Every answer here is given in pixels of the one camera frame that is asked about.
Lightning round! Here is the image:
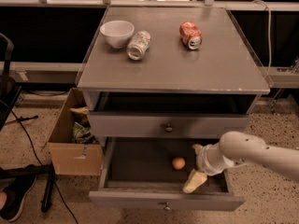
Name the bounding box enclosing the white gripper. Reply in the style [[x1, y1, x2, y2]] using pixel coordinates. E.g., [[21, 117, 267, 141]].
[[183, 142, 235, 193]]

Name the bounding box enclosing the orange fruit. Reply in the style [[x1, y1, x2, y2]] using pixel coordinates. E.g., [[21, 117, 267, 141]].
[[172, 157, 186, 170]]

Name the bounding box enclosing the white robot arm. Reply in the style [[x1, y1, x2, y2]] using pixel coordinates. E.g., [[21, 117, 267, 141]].
[[183, 132, 299, 193]]

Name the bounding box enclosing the round metal drawer knob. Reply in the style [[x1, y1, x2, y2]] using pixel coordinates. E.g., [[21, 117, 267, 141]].
[[162, 123, 173, 133]]

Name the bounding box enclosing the lower metal drawer knob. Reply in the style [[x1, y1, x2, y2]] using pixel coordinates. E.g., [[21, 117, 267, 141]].
[[159, 202, 171, 211]]

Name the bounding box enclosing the open grey middle drawer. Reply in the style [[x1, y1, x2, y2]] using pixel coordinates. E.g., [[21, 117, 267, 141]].
[[90, 137, 244, 211]]

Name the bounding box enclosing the grey drawer cabinet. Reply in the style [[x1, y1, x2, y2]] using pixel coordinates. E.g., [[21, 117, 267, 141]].
[[76, 6, 271, 213]]

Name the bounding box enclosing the closed grey top drawer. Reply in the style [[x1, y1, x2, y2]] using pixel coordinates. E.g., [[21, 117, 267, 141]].
[[88, 112, 249, 139]]

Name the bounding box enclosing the green snack bag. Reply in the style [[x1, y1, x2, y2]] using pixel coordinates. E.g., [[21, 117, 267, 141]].
[[72, 122, 94, 144]]

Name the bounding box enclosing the brown cardboard box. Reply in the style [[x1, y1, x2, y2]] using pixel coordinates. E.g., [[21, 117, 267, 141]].
[[47, 89, 103, 175]]

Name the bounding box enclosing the orange soda can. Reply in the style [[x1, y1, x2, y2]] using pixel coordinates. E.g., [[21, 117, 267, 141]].
[[179, 21, 203, 50]]

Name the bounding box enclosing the white green soda can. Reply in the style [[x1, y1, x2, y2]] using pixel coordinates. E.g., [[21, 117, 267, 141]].
[[126, 31, 151, 61]]

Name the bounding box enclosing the black stand base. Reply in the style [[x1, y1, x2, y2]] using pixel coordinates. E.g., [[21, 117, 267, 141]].
[[0, 164, 55, 213]]

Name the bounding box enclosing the white ceramic bowl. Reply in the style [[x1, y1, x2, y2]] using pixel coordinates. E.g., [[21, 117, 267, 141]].
[[100, 21, 135, 49]]

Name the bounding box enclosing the black sneaker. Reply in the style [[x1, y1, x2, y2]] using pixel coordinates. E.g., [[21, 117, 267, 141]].
[[0, 175, 36, 222]]

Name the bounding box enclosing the black floor cable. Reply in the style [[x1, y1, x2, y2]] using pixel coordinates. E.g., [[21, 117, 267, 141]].
[[0, 100, 80, 224]]

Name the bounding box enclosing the white hanging cable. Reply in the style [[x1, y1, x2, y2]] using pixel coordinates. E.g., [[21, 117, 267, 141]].
[[251, 0, 273, 79]]

